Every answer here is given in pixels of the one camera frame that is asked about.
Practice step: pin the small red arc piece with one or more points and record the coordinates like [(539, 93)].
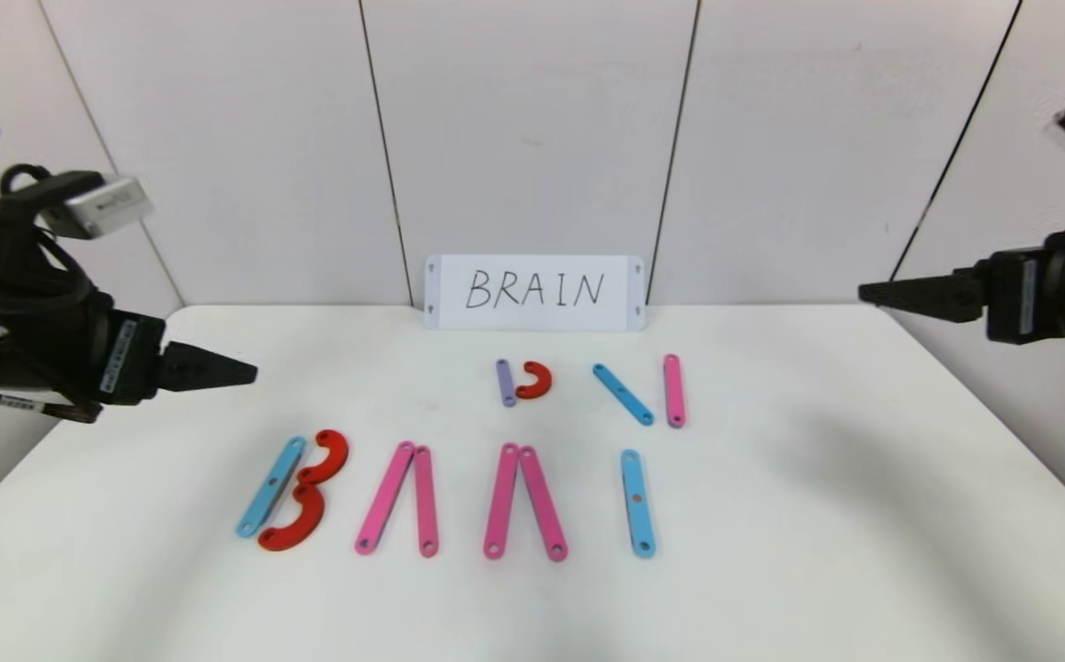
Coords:
[(542, 382)]

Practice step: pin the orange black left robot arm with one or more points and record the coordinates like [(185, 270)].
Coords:
[(17, 322)]

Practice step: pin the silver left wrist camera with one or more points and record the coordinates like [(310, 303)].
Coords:
[(105, 207)]

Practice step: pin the pink strip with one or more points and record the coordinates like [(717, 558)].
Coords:
[(385, 496), (673, 391), (501, 501), (426, 501), (543, 504)]

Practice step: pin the short purple strip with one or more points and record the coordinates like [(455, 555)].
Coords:
[(505, 382)]

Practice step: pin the blue strip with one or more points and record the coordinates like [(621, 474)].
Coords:
[(636, 501), (623, 393), (270, 487)]

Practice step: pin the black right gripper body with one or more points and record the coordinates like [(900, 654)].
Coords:
[(1016, 296)]

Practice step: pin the white BRAIN sign card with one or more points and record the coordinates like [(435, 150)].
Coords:
[(532, 313)]

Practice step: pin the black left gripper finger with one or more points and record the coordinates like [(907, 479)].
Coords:
[(197, 379), (197, 360)]

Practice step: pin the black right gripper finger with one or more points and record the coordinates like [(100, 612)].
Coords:
[(946, 283), (946, 303)]

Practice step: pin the black left camera bracket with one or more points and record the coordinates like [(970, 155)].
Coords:
[(27, 211)]

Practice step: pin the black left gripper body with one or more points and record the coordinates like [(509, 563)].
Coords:
[(131, 359)]

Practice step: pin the large red arc piece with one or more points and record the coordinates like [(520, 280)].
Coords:
[(298, 529), (335, 452)]

